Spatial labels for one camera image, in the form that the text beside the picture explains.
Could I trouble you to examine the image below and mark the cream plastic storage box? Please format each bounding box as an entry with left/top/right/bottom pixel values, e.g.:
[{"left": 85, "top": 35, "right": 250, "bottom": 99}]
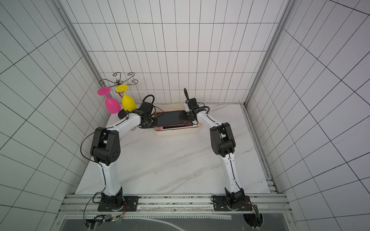
[{"left": 153, "top": 104, "right": 202, "bottom": 136}]

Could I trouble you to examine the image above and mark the yellow plastic goblet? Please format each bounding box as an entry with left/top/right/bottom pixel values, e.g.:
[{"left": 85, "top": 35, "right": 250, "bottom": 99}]
[{"left": 115, "top": 84, "right": 136, "bottom": 112}]

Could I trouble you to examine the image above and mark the pink plastic goblet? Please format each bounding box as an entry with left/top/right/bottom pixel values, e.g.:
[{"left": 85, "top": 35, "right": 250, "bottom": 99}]
[{"left": 97, "top": 87, "right": 121, "bottom": 114}]

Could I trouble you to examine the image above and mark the metal cup holder stand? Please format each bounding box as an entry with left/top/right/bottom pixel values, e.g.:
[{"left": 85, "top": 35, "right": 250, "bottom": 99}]
[{"left": 98, "top": 72, "right": 139, "bottom": 119}]

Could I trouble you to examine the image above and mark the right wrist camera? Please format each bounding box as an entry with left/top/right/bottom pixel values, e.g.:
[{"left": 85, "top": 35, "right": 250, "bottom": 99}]
[{"left": 184, "top": 88, "right": 199, "bottom": 111}]

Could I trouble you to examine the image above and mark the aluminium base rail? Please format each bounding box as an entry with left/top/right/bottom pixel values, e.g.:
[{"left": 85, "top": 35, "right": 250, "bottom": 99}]
[{"left": 59, "top": 194, "right": 292, "bottom": 215}]

